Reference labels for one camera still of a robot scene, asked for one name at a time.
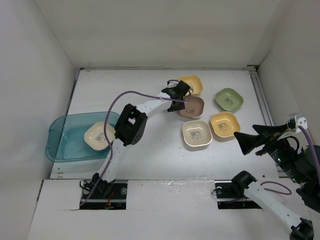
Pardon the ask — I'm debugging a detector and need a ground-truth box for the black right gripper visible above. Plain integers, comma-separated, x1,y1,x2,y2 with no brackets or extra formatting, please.
233,121,305,182

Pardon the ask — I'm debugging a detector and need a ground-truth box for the brown panda plate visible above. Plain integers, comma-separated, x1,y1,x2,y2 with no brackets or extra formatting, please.
178,96,205,119

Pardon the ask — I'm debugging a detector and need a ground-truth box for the cream panda plate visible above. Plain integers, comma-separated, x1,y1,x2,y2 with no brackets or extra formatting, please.
182,120,213,151
83,121,117,152

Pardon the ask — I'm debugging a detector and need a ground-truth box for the yellow panda plate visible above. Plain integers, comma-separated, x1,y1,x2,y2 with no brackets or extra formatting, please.
178,75,203,95
210,111,241,138

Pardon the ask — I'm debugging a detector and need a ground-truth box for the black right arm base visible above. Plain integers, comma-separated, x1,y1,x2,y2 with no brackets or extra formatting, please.
211,170,261,210

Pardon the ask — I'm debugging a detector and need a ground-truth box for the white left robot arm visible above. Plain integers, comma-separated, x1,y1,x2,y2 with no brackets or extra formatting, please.
90,80,193,199

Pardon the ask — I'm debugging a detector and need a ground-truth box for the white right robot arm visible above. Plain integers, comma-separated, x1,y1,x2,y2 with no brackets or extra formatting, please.
171,102,320,240

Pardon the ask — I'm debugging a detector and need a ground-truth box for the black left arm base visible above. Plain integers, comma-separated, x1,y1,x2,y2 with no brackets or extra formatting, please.
79,173,128,210

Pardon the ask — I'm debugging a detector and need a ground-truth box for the teal transparent plastic bin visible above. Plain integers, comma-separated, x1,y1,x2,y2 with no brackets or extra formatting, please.
45,111,110,163

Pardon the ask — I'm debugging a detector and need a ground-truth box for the green panda plate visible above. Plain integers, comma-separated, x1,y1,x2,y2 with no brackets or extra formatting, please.
214,88,244,112

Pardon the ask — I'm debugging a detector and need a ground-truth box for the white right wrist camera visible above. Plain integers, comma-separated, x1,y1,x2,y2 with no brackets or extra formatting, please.
287,112,308,134

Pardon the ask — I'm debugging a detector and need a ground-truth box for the aluminium rail frame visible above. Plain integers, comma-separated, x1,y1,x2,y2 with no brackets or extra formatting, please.
68,66,273,126

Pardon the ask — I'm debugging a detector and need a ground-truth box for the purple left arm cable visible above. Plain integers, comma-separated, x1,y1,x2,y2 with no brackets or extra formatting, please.
79,79,195,208

